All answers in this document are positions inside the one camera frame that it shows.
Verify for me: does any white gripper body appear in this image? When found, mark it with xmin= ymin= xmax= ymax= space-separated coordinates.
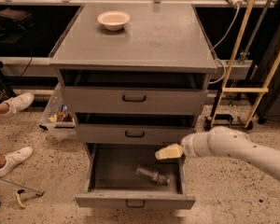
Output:
xmin=181 ymin=133 xmax=209 ymax=158

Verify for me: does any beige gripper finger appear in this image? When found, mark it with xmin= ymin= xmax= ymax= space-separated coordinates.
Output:
xmin=155 ymin=144 xmax=183 ymax=160

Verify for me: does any clear plastic water bottle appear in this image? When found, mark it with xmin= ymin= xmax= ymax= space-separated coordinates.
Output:
xmin=135 ymin=166 xmax=170 ymax=186

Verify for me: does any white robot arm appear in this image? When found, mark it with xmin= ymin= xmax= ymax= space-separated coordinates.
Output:
xmin=155 ymin=126 xmax=280 ymax=181

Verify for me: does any grey bottom drawer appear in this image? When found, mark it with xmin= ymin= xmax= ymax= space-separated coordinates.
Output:
xmin=75 ymin=143 xmax=195 ymax=209

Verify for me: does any grey drawer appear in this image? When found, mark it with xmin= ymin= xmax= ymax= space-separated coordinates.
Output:
xmin=76 ymin=113 xmax=196 ymax=145
xmin=75 ymin=143 xmax=195 ymax=209
xmin=60 ymin=69 xmax=207 ymax=115

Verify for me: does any grey middle drawer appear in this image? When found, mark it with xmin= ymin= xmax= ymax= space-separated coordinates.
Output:
xmin=76 ymin=113 xmax=196 ymax=145

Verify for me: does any grey drawer cabinet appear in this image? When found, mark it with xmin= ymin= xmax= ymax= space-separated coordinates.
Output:
xmin=49 ymin=2 xmax=218 ymax=161

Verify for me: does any grey top drawer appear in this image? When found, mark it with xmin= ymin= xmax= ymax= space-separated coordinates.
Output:
xmin=60 ymin=69 xmax=207 ymax=115

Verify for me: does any clear plastic trash bin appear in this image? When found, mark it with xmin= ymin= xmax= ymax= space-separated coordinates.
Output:
xmin=39 ymin=85 xmax=77 ymax=142

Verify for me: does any grey metal rod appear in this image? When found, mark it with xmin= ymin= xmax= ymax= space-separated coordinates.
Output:
xmin=0 ymin=178 xmax=44 ymax=196

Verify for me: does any white paper bowl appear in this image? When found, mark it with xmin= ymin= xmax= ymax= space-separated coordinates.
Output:
xmin=97 ymin=11 xmax=131 ymax=31

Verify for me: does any white sneaker lower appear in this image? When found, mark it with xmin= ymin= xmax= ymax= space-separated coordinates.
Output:
xmin=0 ymin=147 xmax=34 ymax=177

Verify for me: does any white sneaker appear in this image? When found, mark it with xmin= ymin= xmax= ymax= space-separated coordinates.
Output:
xmin=0 ymin=147 xmax=34 ymax=177
xmin=0 ymin=92 xmax=35 ymax=117

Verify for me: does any yellow black hand tool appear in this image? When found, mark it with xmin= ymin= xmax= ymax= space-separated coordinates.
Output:
xmin=15 ymin=189 xmax=44 ymax=209

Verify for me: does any white sneaker upper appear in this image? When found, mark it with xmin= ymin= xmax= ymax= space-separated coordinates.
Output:
xmin=0 ymin=92 xmax=35 ymax=117

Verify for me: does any black box on shelf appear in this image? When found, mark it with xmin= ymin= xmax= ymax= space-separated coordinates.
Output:
xmin=0 ymin=7 xmax=35 ymax=32

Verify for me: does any white power cable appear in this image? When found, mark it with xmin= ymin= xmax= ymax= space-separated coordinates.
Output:
xmin=208 ymin=4 xmax=242 ymax=86

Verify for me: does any yellow wooden ladder frame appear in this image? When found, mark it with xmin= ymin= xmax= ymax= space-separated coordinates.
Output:
xmin=204 ymin=0 xmax=280 ymax=131

